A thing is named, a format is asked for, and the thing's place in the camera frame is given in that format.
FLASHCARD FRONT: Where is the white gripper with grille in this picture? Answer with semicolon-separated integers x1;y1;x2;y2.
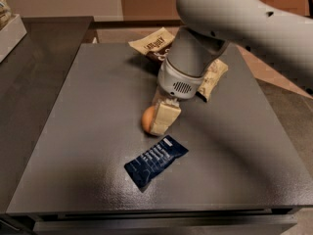
150;60;203;136

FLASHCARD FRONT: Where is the orange fruit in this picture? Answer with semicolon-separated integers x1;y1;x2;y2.
141;106;156;133

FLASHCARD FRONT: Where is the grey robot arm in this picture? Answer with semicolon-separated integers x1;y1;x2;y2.
142;0;313;135

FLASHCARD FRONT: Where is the dark blue rxbar wrapper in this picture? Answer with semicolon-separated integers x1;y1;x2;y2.
124;135;189;189

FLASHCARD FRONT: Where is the brown cream chip bag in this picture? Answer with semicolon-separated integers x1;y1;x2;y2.
127;26;229;103

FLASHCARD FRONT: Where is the dark side table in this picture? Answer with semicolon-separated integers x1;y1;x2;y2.
0;17;93;214

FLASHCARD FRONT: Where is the white box at left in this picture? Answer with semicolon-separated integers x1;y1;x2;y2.
0;0;27;63

